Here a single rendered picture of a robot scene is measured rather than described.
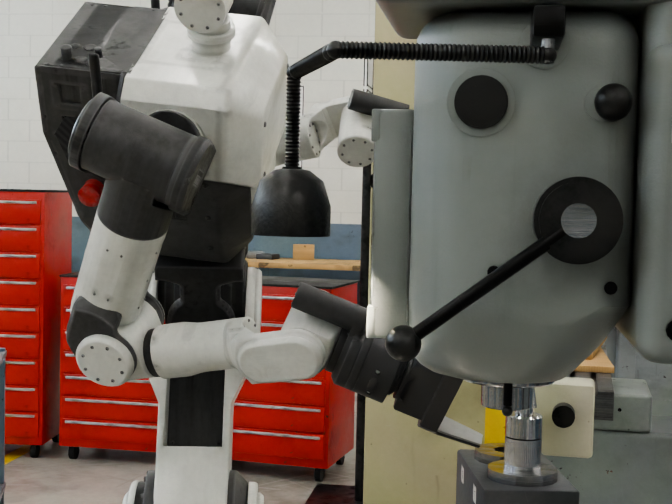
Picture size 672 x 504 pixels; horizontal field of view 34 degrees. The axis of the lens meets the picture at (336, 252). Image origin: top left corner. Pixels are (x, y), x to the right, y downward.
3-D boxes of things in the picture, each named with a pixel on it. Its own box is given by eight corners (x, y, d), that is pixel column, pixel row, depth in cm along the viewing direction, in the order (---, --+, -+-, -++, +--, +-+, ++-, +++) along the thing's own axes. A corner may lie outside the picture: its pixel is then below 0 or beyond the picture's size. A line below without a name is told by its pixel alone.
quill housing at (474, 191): (399, 387, 93) (409, 3, 92) (417, 353, 114) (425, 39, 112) (632, 399, 90) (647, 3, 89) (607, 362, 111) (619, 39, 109)
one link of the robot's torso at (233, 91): (41, 287, 155) (7, 57, 133) (115, 158, 182) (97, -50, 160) (250, 314, 152) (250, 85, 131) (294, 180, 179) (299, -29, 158)
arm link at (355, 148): (396, 185, 182) (329, 166, 180) (398, 145, 189) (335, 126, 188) (419, 133, 174) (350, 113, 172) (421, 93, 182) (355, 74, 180)
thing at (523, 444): (497, 464, 144) (498, 419, 144) (528, 462, 146) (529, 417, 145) (516, 473, 140) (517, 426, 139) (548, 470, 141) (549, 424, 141)
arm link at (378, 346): (429, 451, 140) (341, 415, 140) (439, 405, 148) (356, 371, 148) (466, 379, 133) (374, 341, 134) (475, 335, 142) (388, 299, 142)
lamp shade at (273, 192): (245, 233, 103) (246, 166, 103) (321, 234, 105) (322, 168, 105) (257, 236, 96) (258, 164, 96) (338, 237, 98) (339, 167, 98)
